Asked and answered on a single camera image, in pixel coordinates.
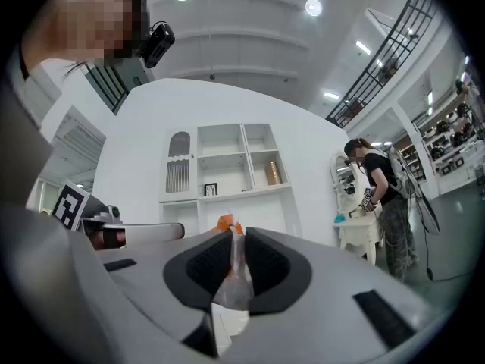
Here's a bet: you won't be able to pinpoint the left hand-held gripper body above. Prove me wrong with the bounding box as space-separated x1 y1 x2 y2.
52 180 124 249

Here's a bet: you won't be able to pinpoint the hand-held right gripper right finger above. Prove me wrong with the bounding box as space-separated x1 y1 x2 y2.
244 226 450 362

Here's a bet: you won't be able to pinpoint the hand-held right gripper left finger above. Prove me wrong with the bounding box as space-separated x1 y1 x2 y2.
94 228 233 358

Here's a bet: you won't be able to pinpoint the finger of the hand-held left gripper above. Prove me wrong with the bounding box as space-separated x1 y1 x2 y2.
102 221 186 242

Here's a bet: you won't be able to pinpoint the orange pouch bag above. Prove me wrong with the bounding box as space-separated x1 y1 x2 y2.
211 213 255 312

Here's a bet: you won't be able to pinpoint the white dressing table with mirror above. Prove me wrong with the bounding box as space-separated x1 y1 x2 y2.
329 149 386 265

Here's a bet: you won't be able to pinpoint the arched glass cabinet door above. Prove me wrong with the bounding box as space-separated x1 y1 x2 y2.
164 128 199 203

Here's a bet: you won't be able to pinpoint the person's grey shirt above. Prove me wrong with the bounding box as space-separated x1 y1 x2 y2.
0 77 55 212

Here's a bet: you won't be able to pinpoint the gold box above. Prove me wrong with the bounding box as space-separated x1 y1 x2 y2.
264 160 283 187

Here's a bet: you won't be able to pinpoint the dark stair railing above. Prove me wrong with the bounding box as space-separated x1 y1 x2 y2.
83 61 155 116

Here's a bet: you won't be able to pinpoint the person's face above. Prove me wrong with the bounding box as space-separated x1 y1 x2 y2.
26 0 138 62

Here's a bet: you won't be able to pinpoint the display shelves with helmets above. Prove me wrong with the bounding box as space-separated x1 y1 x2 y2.
415 100 485 197

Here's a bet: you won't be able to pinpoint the black balcony railing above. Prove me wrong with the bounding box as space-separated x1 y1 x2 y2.
325 0 437 129

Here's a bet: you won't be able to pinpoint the white wall shelf unit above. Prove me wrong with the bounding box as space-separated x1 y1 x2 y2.
158 122 304 248

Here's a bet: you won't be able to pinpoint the black cable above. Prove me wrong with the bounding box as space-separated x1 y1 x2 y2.
415 202 475 282

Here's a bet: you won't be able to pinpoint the black head camera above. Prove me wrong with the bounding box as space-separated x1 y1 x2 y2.
140 20 177 70

